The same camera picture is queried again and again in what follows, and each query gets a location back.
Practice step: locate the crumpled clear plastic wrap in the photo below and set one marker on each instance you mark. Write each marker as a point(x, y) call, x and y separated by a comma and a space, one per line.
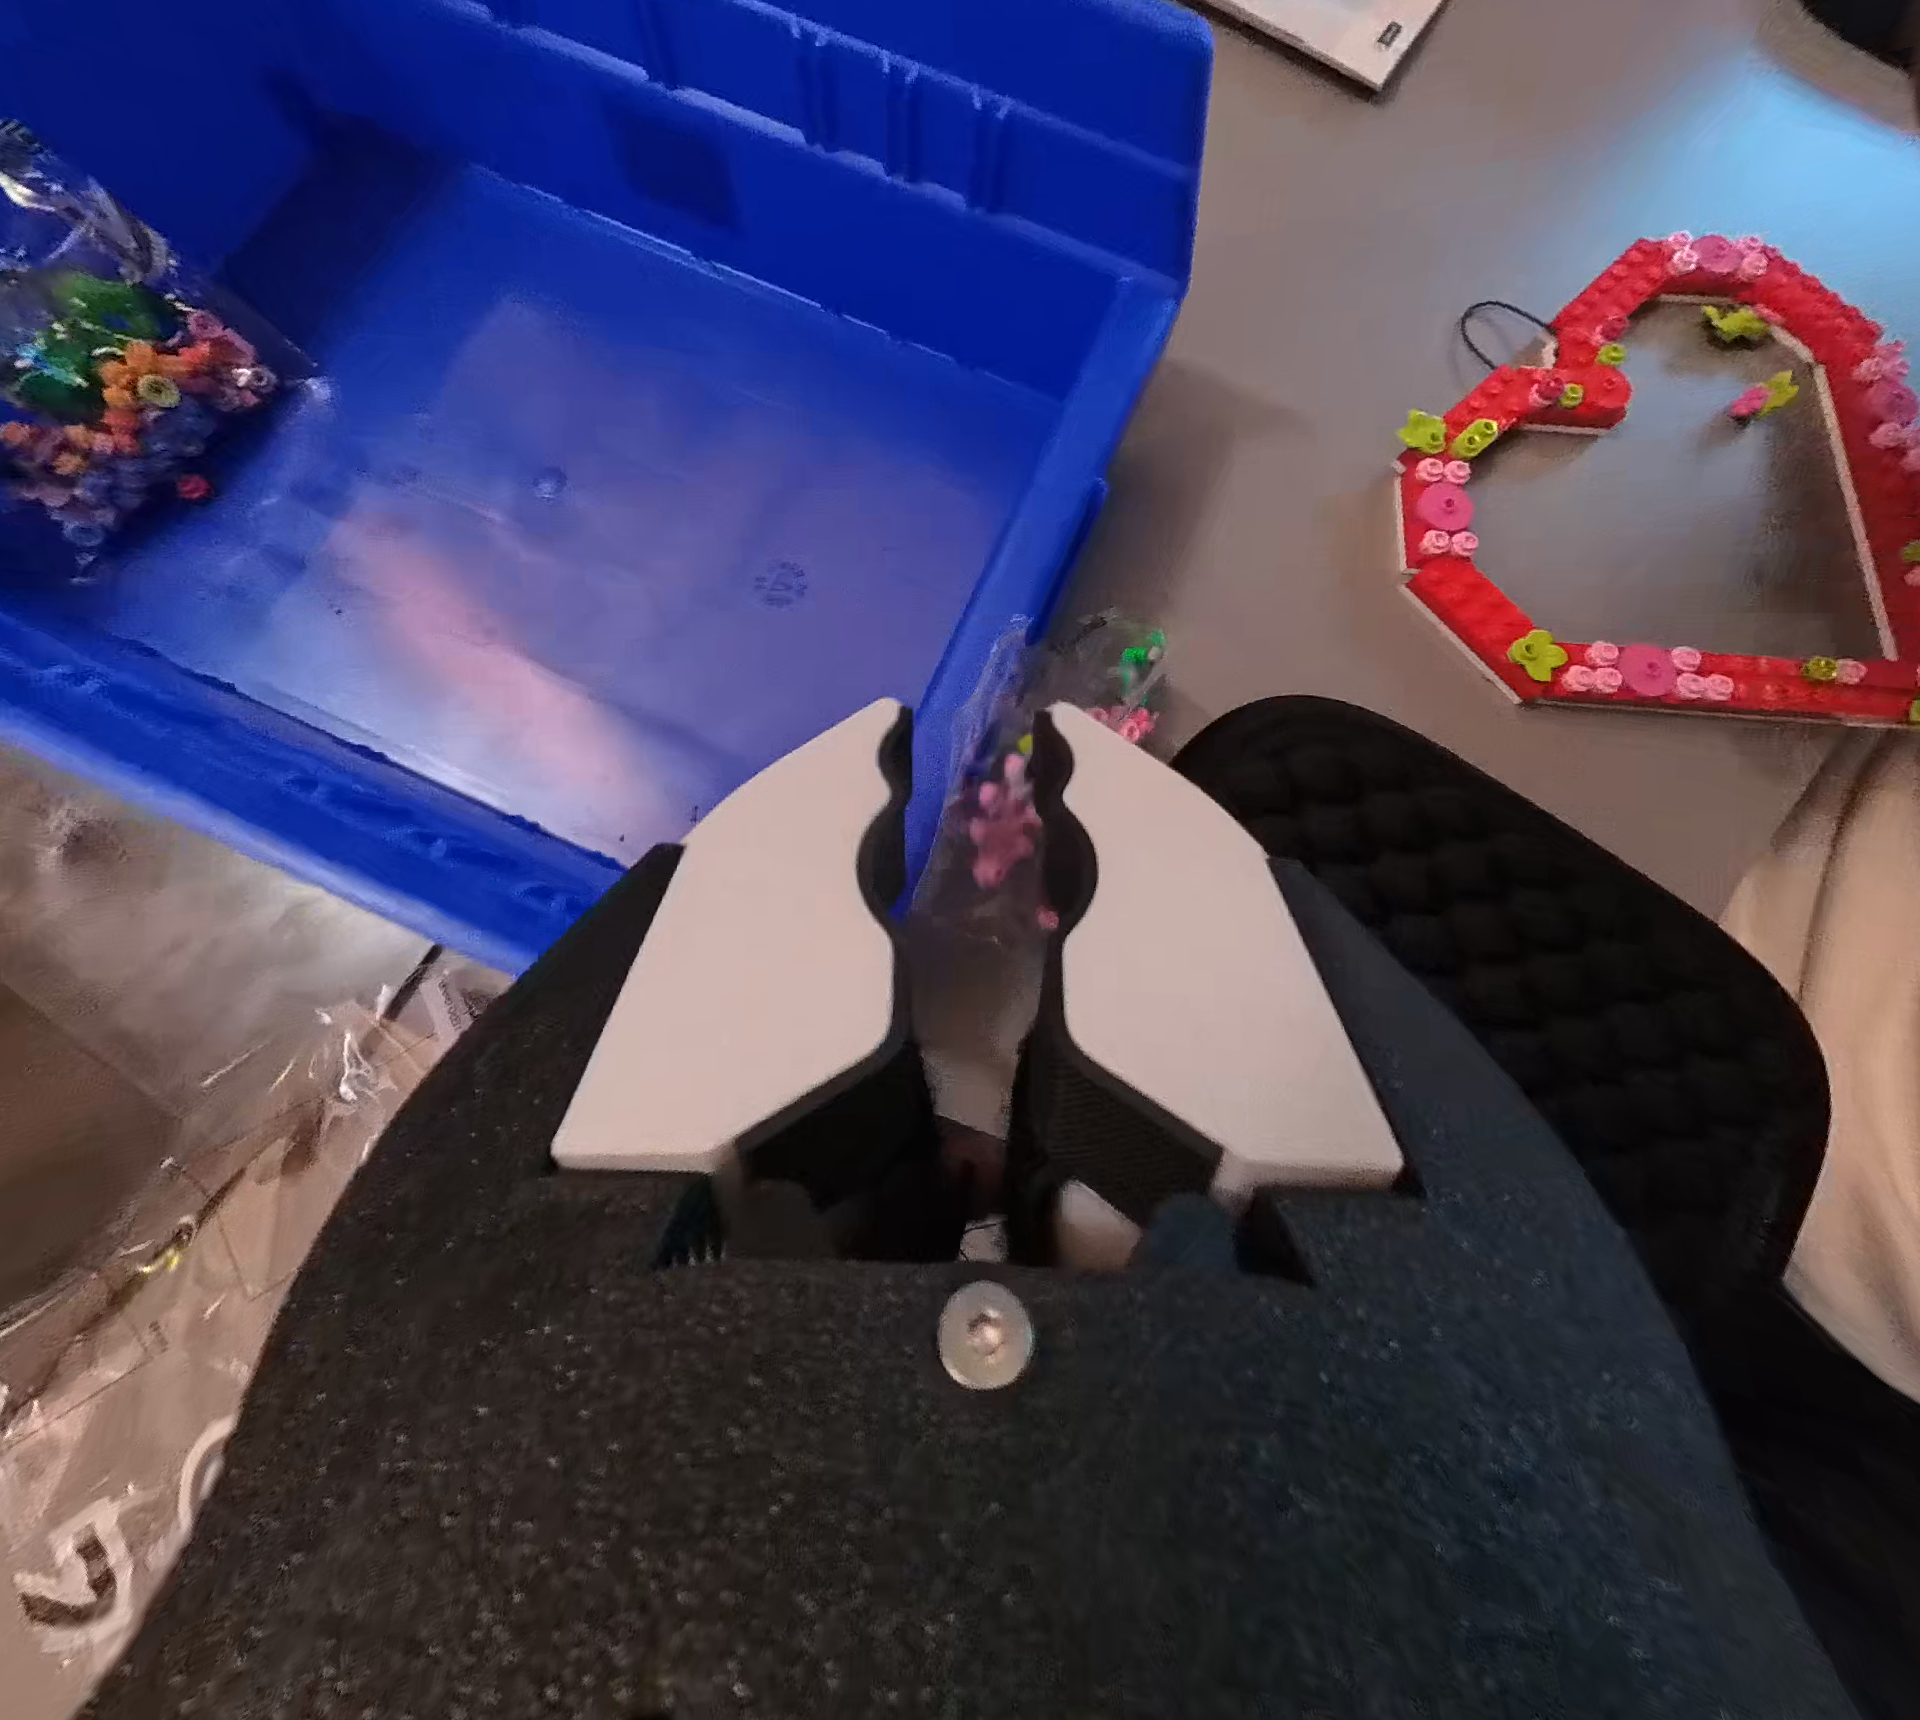
point(181, 1300)

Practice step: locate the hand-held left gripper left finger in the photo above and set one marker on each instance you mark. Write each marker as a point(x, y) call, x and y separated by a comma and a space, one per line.
point(735, 970)

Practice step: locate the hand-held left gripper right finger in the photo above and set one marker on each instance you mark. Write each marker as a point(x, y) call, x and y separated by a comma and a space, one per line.
point(1214, 984)

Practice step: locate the clear bag of pink pieces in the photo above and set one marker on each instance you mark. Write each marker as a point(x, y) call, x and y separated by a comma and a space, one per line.
point(991, 835)

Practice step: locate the person's beige pants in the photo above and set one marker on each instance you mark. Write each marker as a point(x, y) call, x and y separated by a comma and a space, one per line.
point(1845, 1030)

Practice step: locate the pink flower with leaf piece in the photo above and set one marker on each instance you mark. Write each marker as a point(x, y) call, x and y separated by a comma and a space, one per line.
point(1763, 397)

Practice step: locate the red brick heart frame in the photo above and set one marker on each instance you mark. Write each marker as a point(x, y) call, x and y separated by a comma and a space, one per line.
point(1485, 595)

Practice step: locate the person's black quilted garment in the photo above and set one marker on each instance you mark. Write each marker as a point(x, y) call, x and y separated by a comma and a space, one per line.
point(1574, 1001)

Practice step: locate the lime green leaf piece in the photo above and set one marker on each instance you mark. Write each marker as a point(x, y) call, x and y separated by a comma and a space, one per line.
point(1736, 325)

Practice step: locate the blue plastic bin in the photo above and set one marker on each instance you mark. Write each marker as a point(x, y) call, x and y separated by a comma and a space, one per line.
point(600, 475)

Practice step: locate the clear bag of colourful pieces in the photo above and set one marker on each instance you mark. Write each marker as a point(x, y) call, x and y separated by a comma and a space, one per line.
point(105, 400)

